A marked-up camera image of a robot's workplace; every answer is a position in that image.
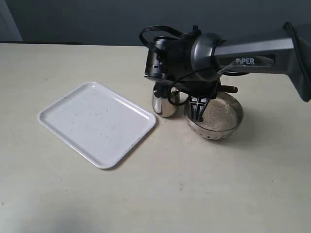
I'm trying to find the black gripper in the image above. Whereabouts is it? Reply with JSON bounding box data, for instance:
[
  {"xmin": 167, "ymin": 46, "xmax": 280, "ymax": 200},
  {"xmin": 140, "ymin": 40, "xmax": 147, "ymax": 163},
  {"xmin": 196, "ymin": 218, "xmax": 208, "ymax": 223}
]
[{"xmin": 144, "ymin": 36, "xmax": 221, "ymax": 122}]

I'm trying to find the small stainless steel cup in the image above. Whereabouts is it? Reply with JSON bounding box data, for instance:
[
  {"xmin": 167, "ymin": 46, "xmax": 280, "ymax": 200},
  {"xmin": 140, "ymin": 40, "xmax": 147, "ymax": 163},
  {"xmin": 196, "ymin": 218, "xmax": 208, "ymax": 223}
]
[{"xmin": 152, "ymin": 88, "xmax": 180, "ymax": 117}]

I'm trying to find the brown wooden spoon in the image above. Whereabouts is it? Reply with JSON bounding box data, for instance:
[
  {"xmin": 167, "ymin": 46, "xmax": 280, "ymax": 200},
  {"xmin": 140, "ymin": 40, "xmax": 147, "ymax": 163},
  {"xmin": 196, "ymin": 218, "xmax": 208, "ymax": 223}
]
[{"xmin": 171, "ymin": 85, "xmax": 238, "ymax": 94}]

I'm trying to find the white rectangular plastic tray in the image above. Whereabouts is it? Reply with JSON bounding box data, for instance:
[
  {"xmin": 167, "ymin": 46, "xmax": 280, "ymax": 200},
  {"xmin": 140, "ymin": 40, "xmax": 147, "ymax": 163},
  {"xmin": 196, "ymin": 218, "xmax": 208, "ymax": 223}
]
[{"xmin": 37, "ymin": 82, "xmax": 156, "ymax": 169}]

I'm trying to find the steel bowl of rice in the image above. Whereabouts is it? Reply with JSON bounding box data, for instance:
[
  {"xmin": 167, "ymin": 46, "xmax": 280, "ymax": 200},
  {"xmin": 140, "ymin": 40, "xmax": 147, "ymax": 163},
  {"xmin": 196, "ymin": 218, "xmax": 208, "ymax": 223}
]
[{"xmin": 184, "ymin": 92, "xmax": 244, "ymax": 140}]

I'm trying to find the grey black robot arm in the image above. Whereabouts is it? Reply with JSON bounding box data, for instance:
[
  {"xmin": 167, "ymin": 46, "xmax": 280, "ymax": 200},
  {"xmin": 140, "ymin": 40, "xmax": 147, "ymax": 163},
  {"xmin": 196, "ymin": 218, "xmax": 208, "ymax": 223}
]
[{"xmin": 139, "ymin": 22, "xmax": 311, "ymax": 121}]

